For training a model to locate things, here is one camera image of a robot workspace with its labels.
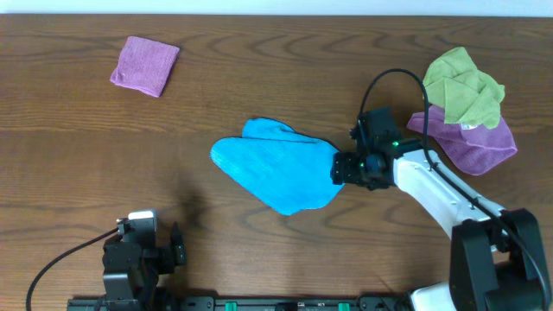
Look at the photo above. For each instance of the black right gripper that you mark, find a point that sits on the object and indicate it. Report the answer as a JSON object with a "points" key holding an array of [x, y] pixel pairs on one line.
{"points": [[339, 168]]}

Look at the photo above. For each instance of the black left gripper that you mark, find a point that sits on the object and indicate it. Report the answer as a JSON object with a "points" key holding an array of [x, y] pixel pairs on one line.
{"points": [[163, 257]]}

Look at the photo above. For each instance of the blue microfiber cloth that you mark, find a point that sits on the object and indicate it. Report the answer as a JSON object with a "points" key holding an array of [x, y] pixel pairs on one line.
{"points": [[286, 170]]}

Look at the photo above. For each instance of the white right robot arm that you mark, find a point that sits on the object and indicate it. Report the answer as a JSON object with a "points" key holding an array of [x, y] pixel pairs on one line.
{"points": [[497, 259]]}

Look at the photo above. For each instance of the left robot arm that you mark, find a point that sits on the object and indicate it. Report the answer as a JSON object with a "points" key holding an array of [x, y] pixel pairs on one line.
{"points": [[133, 263]]}

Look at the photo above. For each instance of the crumpled purple cloth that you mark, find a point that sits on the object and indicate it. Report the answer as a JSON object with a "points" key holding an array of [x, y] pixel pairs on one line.
{"points": [[473, 150]]}

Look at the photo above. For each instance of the green microfiber cloth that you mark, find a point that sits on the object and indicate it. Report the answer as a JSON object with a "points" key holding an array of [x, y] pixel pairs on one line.
{"points": [[467, 95]]}

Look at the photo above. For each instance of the folded purple cloth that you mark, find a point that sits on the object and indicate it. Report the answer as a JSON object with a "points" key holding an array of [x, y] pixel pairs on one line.
{"points": [[144, 65]]}

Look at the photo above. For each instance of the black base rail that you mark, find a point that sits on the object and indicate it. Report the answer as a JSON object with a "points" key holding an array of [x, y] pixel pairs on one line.
{"points": [[207, 303]]}

